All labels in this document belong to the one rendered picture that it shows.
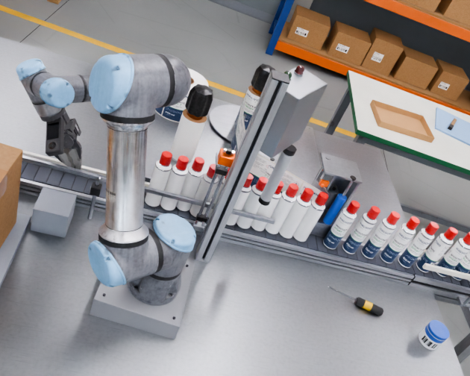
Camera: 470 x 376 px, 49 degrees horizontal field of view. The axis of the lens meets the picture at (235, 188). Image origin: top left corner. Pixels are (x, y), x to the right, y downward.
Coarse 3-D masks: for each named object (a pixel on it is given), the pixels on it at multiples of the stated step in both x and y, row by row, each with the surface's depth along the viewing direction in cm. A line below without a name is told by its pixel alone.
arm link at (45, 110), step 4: (32, 104) 148; (44, 104) 144; (36, 108) 145; (40, 108) 145; (44, 108) 145; (48, 108) 145; (52, 108) 145; (56, 108) 146; (60, 108) 148; (40, 112) 146; (44, 112) 145; (48, 112) 146; (52, 112) 146; (56, 112) 147; (44, 116) 147; (48, 116) 147
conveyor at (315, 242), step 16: (32, 176) 160; (48, 176) 163; (64, 176) 164; (80, 176) 167; (144, 192) 171; (160, 208) 168; (176, 208) 170; (288, 240) 177; (320, 240) 182; (352, 256) 182
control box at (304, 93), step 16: (304, 80) 133; (320, 80) 137; (288, 96) 126; (304, 96) 127; (320, 96) 138; (288, 112) 127; (304, 112) 135; (272, 128) 132; (288, 128) 131; (304, 128) 145; (272, 144) 134; (288, 144) 141
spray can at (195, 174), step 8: (200, 160) 159; (192, 168) 160; (200, 168) 160; (192, 176) 160; (200, 176) 161; (184, 184) 164; (192, 184) 162; (184, 192) 165; (192, 192) 165; (184, 208) 169
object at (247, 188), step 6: (246, 180) 161; (252, 180) 162; (246, 186) 162; (240, 192) 163; (246, 192) 163; (240, 198) 164; (246, 198) 166; (240, 204) 166; (234, 216) 169; (228, 222) 171; (234, 222) 172
